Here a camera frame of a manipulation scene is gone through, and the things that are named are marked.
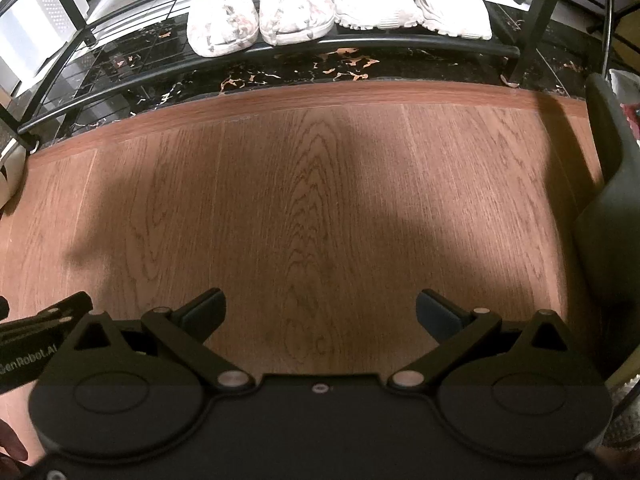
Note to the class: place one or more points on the white red plastic bag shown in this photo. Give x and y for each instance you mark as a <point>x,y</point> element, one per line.
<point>625,87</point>

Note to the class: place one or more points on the white pink patterned shoe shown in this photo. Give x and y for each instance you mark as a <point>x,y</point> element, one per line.
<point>220,20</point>
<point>295,10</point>

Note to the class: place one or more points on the black metal shoe rack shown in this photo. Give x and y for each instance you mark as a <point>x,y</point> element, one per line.
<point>539,20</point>

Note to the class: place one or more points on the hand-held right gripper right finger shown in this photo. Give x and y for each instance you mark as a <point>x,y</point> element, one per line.
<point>437,317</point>

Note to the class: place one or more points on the person's left hand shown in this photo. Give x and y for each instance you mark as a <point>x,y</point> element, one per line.
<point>12,442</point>

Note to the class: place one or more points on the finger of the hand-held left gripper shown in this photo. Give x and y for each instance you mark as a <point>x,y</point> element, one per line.
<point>60,310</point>

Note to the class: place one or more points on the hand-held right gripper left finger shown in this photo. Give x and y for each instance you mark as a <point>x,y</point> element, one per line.
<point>202,316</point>

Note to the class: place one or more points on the curved grey metal tube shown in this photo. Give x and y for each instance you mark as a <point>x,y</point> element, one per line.
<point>605,35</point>

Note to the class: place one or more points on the dark green chair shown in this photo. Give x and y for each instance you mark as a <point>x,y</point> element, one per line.
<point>615,220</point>

